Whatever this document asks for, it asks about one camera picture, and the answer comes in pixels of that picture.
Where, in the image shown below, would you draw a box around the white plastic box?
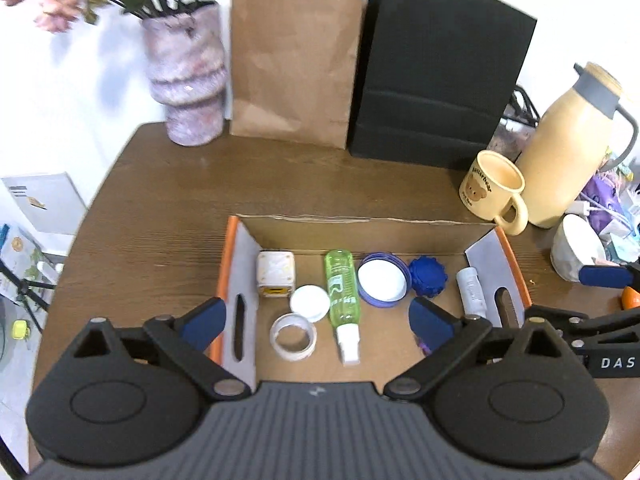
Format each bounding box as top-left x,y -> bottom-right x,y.
257,250 -> 296,299

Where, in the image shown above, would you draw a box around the small white tube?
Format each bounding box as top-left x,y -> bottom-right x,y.
455,267 -> 487,319

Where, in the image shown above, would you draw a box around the yellow mug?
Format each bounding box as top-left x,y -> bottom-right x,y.
458,149 -> 530,236

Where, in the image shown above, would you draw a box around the black items behind bag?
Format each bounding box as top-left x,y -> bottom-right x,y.
502,84 -> 542,128

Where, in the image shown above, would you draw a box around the pale green bowl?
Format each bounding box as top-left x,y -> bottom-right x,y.
550,214 -> 609,284

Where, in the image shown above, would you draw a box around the white charging cables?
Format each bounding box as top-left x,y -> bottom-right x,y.
564,199 -> 632,226

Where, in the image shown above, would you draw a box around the white round cap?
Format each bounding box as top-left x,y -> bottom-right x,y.
289,284 -> 331,323

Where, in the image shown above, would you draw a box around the cardboard box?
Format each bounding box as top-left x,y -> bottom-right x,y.
210,214 -> 534,397

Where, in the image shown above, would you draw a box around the blue ridged cap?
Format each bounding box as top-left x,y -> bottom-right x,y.
408,255 -> 449,299

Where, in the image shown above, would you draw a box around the blue tissue pack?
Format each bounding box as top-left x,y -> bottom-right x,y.
606,232 -> 640,262

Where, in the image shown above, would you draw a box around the green spray bottle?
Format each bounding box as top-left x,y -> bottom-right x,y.
324,248 -> 362,366

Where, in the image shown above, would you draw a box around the white ring roll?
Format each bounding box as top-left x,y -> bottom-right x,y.
269,312 -> 318,361

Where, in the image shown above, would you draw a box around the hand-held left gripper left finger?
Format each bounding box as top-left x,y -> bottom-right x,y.
59,296 -> 252,402

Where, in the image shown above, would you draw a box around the purple packet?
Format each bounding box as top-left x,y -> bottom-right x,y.
581,172 -> 632,233

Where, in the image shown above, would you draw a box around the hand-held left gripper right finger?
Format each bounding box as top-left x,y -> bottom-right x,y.
384,296 -> 584,402

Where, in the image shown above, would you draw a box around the blue rimmed round lid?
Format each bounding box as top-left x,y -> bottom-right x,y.
357,252 -> 411,307

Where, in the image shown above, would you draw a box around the black paper bag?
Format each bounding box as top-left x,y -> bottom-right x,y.
347,0 -> 539,171

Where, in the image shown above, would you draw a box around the black light stand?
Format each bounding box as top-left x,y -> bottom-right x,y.
0,259 -> 57,333

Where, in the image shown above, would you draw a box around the brown paper bag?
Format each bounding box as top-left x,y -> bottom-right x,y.
229,0 -> 365,150

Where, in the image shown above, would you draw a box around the white flat carton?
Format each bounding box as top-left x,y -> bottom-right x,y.
0,171 -> 89,237

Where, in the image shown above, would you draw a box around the yellow thermos jug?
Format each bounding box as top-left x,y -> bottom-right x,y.
515,62 -> 640,230

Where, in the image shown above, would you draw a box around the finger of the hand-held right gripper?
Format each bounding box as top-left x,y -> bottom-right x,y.
580,262 -> 640,290
524,306 -> 592,334

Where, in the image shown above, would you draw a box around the pink mottled vase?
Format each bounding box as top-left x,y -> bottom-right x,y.
142,1 -> 227,147

